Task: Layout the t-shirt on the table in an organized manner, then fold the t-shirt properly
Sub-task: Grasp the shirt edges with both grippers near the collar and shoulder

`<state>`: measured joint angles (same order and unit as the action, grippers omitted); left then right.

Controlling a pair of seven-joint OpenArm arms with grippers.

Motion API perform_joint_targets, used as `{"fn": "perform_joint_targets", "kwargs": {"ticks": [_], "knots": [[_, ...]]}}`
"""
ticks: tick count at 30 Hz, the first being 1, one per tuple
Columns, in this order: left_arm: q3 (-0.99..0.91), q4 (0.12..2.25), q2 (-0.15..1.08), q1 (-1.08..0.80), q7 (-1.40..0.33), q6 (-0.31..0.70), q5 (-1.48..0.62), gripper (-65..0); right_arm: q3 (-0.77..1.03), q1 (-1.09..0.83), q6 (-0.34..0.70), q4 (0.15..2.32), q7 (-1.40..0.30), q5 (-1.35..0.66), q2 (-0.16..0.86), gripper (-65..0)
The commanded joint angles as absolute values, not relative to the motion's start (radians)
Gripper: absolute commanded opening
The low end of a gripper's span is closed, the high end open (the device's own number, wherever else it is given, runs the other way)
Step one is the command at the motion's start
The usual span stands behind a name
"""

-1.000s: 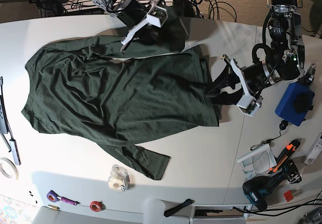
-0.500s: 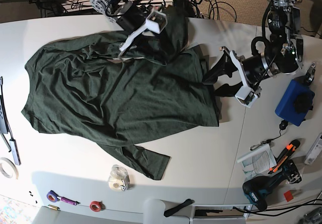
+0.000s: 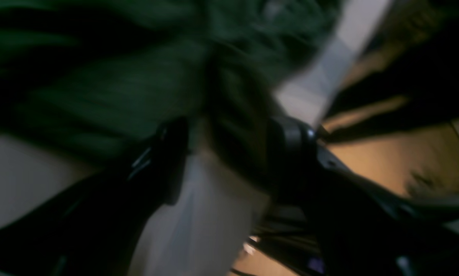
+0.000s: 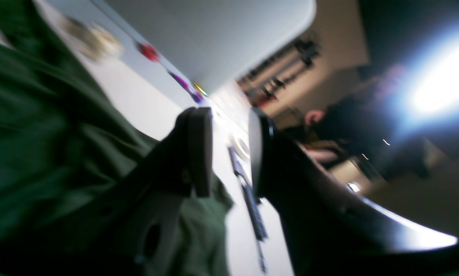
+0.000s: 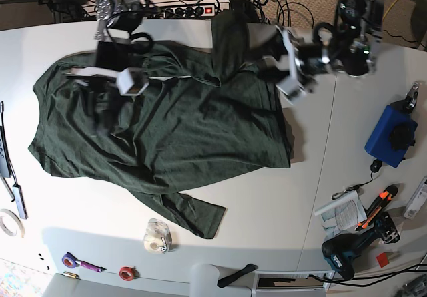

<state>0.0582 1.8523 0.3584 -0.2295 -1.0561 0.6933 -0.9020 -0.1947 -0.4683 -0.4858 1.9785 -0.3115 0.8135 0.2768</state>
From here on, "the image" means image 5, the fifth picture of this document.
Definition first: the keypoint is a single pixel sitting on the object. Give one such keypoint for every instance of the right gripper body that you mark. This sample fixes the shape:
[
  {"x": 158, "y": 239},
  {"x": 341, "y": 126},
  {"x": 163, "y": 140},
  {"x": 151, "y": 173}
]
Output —
[{"x": 111, "y": 70}]

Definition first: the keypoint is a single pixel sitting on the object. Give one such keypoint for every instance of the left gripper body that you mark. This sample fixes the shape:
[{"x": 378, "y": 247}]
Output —
[{"x": 306, "y": 61}]

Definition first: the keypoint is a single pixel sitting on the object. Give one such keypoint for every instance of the dark green t-shirt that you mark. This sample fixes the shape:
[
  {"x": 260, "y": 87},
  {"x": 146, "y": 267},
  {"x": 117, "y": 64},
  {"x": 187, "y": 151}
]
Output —
[{"x": 204, "y": 118}]

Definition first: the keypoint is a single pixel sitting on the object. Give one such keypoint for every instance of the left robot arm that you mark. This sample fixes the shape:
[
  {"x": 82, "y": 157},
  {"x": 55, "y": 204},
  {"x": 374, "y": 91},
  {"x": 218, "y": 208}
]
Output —
[{"x": 349, "y": 45}]

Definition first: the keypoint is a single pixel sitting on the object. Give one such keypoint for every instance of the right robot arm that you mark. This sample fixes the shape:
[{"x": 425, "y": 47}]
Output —
[{"x": 117, "y": 21}]

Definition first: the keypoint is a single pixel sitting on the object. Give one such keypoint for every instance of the black power strip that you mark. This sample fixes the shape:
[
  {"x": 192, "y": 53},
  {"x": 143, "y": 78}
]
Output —
[{"x": 186, "y": 12}]

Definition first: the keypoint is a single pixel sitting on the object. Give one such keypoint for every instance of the metal clamp tool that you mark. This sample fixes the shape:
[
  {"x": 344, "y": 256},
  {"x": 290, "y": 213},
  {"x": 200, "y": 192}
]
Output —
[{"x": 411, "y": 98}]

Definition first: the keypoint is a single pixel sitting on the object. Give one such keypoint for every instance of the blue plastic box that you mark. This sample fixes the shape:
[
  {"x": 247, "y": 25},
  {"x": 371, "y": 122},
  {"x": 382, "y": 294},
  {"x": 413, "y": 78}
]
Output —
[{"x": 393, "y": 135}]

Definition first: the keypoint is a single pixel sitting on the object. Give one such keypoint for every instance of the silver carabiner clip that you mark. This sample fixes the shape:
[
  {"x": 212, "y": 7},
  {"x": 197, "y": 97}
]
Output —
[{"x": 346, "y": 190}]

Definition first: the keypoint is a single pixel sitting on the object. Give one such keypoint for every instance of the white tape roll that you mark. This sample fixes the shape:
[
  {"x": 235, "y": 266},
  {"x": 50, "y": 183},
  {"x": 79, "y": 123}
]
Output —
[{"x": 11, "y": 225}]

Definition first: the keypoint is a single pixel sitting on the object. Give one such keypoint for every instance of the purple tape roll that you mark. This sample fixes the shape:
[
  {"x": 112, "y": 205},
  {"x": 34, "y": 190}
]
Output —
[{"x": 70, "y": 261}]

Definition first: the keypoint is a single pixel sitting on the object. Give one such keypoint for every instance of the orange black utility knife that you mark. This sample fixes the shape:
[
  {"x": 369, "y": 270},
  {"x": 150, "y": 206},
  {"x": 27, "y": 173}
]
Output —
[{"x": 383, "y": 199}]

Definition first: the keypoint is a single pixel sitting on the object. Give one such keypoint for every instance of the white paper manual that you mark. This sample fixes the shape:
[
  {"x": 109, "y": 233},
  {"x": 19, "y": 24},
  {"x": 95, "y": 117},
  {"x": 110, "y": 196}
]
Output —
[{"x": 343, "y": 212}]

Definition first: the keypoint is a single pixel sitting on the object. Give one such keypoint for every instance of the red tape roll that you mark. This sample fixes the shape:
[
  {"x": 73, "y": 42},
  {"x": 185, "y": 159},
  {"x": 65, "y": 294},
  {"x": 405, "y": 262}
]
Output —
[{"x": 127, "y": 273}]

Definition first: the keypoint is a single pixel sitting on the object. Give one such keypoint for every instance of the brass small cylinder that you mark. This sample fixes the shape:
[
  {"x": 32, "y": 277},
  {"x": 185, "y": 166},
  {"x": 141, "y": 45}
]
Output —
[{"x": 71, "y": 275}]

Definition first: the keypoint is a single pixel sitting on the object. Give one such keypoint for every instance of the red square sticker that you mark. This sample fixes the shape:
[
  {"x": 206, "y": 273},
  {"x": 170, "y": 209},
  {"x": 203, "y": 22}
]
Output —
[{"x": 382, "y": 259}]

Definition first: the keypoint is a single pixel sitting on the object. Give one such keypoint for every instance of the black cordless drill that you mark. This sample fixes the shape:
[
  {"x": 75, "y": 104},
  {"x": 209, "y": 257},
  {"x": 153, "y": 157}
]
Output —
[{"x": 341, "y": 250}]

